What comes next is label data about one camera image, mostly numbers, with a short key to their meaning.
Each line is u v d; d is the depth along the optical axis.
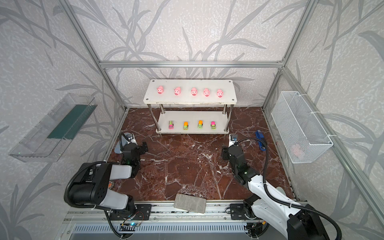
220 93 0.78
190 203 0.74
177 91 0.79
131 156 0.71
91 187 0.44
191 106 1.24
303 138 0.61
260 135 0.99
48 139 0.64
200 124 1.00
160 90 0.79
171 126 0.99
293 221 0.40
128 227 0.72
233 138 0.71
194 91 0.79
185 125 0.99
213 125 0.99
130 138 0.79
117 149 0.94
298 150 0.73
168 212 0.75
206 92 0.79
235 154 0.60
